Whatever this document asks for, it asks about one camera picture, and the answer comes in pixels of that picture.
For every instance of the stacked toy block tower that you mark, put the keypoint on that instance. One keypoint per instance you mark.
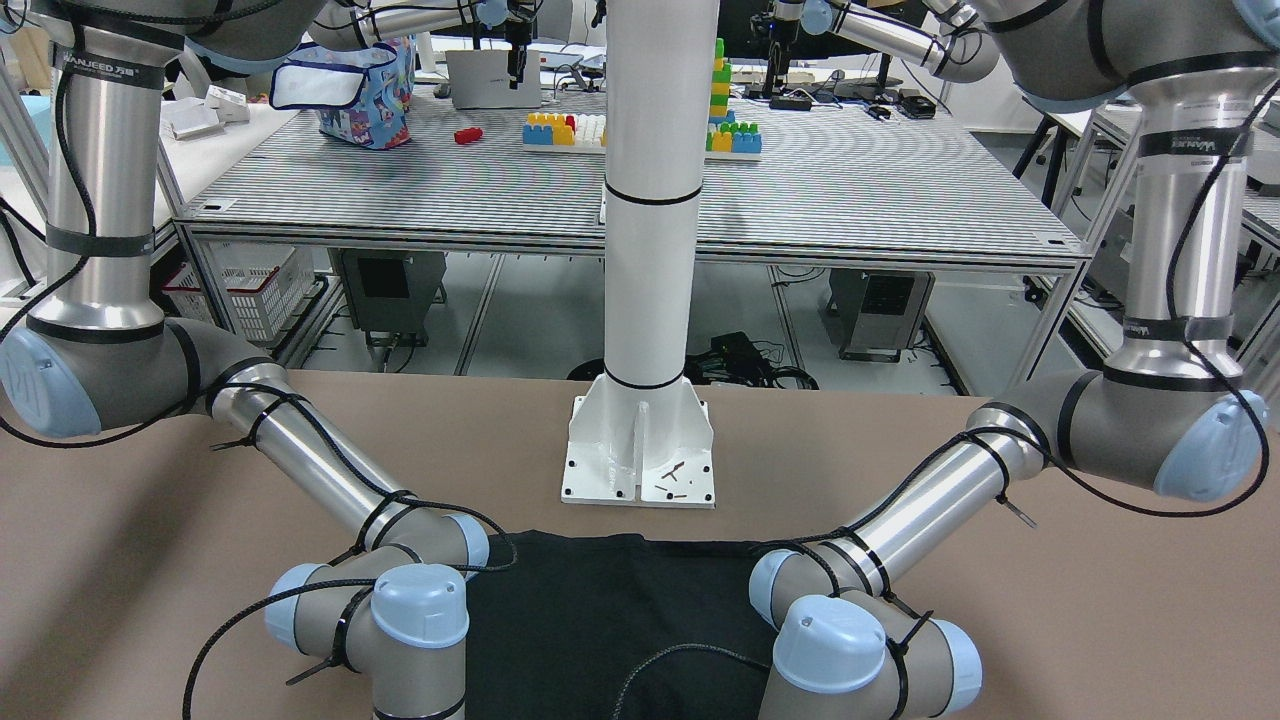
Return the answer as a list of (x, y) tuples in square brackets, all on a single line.
[(728, 137)]

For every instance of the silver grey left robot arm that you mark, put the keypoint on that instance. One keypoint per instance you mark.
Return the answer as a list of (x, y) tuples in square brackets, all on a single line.
[(1165, 413)]

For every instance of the colourful patterned bag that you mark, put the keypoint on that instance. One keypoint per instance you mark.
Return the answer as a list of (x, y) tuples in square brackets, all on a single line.
[(361, 97)]

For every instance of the red toy block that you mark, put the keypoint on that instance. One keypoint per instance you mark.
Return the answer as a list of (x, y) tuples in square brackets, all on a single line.
[(468, 135)]

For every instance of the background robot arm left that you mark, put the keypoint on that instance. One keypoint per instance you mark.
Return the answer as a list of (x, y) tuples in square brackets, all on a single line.
[(355, 25)]

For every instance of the white plastic basket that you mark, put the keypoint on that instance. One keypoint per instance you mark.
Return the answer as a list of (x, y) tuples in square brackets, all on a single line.
[(265, 283)]

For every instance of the black printed t-shirt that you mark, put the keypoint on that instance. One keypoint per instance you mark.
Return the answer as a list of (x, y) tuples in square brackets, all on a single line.
[(588, 628)]

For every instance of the grey computer box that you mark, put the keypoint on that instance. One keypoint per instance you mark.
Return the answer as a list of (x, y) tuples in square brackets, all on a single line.
[(390, 291), (879, 311)]

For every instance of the silver laptop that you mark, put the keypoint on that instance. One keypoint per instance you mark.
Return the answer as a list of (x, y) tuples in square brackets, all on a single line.
[(480, 79)]

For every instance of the toy block set on tray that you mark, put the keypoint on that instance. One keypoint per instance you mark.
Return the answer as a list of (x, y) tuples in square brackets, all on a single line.
[(561, 132)]

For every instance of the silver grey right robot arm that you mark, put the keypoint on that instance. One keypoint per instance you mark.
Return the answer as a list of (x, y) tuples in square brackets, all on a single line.
[(93, 353)]

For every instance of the white central mounting column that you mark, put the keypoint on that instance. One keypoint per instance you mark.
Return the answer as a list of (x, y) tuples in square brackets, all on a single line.
[(641, 435)]

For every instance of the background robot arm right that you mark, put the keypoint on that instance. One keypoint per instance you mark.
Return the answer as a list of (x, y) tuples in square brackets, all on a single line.
[(961, 53)]

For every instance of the striped aluminium workbench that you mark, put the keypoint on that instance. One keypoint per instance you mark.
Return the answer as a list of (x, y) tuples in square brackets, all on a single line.
[(832, 188)]

